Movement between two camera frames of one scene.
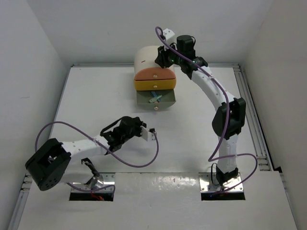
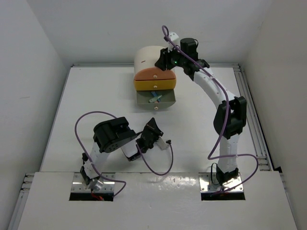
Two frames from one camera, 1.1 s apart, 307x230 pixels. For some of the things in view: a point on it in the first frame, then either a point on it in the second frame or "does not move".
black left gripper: x=138 y=122 -> x=152 y=125
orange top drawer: x=154 y=73 does not move
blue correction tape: x=154 y=93 does not move
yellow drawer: x=162 y=84 does not move
